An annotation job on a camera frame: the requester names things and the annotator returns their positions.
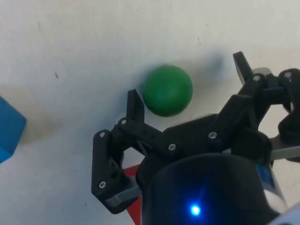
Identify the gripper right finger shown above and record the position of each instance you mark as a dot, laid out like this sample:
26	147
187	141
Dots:
243	105

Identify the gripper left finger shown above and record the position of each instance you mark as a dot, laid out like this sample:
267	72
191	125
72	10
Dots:
138	131

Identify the red cube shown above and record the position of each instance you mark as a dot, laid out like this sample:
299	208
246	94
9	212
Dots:
134	174

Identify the green ball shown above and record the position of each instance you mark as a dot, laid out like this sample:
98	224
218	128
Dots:
167	90

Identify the blue cube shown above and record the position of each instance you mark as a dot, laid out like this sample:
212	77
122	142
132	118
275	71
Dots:
9	126

